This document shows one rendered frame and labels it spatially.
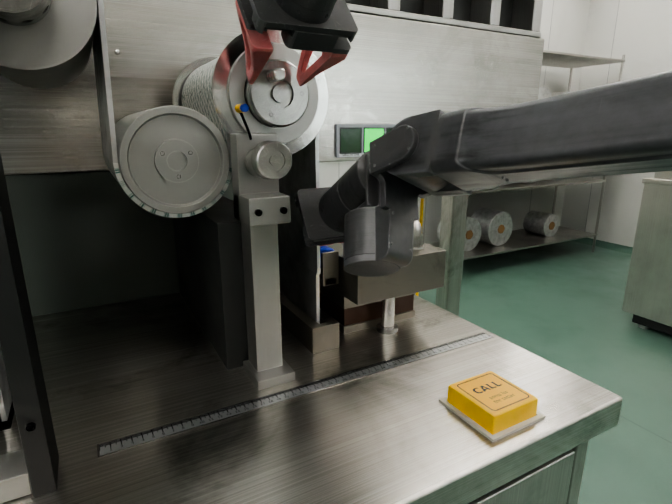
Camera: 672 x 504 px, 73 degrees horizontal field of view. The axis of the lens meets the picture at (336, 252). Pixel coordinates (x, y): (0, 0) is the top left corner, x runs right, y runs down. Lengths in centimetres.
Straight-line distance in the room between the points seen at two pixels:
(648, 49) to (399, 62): 444
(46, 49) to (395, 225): 38
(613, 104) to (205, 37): 71
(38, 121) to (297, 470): 66
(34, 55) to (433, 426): 55
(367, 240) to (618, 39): 521
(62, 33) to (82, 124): 33
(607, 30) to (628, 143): 532
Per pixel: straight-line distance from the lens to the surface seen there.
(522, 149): 37
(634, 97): 35
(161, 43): 89
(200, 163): 56
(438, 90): 115
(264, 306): 57
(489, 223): 417
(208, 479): 48
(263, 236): 54
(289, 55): 59
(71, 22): 56
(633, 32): 551
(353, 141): 101
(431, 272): 70
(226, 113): 56
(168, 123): 55
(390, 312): 71
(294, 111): 57
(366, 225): 45
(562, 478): 70
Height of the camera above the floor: 121
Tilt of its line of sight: 15 degrees down
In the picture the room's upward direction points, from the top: straight up
